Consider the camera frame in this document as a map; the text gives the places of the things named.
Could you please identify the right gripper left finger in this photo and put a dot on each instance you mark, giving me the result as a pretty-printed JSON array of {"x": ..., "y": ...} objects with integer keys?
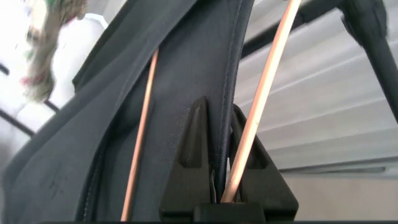
[{"x": 186, "y": 186}]

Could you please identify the cream printed garment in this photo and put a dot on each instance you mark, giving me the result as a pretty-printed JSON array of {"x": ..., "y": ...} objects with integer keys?
[{"x": 43, "y": 62}]

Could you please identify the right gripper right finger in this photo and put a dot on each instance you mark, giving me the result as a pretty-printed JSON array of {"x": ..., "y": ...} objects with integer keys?
[{"x": 267, "y": 186}]

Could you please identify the dark grey shirt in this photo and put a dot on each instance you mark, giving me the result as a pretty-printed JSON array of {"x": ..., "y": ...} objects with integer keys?
[{"x": 186, "y": 46}]

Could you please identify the white curtain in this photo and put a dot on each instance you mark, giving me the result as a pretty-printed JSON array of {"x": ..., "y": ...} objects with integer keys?
[{"x": 326, "y": 93}]

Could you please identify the pink clothes hanger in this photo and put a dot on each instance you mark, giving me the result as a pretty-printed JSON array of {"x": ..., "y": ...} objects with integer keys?
[{"x": 264, "y": 84}]

